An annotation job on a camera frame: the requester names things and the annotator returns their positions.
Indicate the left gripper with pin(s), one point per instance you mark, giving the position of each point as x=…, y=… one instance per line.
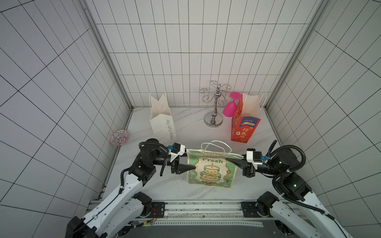
x=180, y=168

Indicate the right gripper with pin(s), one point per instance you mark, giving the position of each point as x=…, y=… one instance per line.
x=247, y=166

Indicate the green Fresh paper bag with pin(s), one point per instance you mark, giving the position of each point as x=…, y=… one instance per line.
x=212, y=167

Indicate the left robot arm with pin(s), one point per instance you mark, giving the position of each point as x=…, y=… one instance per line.
x=127, y=201

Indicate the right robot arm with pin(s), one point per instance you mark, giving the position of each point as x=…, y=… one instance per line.
x=295, y=206

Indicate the red printed paper bag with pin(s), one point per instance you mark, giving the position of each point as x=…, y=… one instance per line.
x=247, y=117

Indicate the white Happy Every Day bag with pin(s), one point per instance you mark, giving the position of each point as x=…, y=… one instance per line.
x=161, y=119

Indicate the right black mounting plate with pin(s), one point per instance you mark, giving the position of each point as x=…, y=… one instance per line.
x=254, y=210

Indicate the black mounting plate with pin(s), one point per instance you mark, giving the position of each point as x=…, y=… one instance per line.
x=254, y=210
x=157, y=210

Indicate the chrome cup holder stand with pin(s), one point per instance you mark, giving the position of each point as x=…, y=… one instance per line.
x=216, y=95

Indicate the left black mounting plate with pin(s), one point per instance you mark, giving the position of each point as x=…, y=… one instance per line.
x=157, y=210

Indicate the pink plastic wine glass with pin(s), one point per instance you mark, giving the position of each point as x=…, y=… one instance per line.
x=231, y=107

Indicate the patterned ceramic bowl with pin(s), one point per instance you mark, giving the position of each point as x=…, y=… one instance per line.
x=119, y=137

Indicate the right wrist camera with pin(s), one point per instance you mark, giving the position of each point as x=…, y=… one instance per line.
x=255, y=157

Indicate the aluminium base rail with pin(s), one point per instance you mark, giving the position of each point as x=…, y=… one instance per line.
x=202, y=212

